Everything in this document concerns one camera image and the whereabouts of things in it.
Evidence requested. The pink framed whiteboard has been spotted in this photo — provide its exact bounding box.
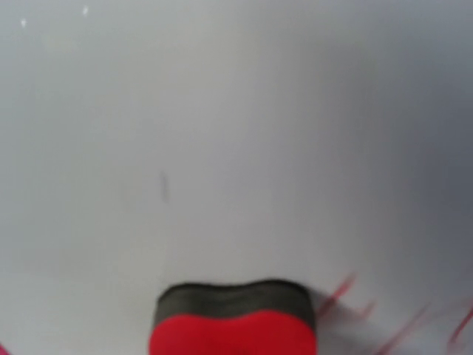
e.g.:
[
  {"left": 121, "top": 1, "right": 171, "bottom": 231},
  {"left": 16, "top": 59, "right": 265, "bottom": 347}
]
[{"left": 1, "top": 1, "right": 472, "bottom": 354}]

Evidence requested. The red black whiteboard eraser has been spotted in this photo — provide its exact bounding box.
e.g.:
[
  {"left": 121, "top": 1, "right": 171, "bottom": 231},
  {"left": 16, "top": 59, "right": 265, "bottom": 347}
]
[{"left": 148, "top": 279, "right": 318, "bottom": 355}]

